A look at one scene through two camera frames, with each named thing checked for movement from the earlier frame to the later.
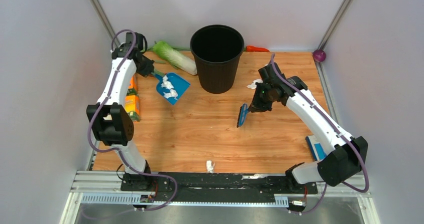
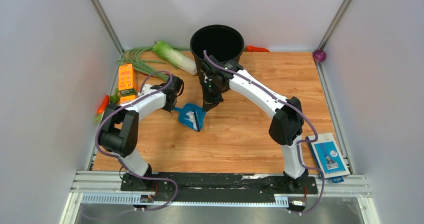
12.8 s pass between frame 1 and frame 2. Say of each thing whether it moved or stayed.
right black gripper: moved
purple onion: stayed
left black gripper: moved
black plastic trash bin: stayed
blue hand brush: moved
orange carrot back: stayed
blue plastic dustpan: moved
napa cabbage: stayed
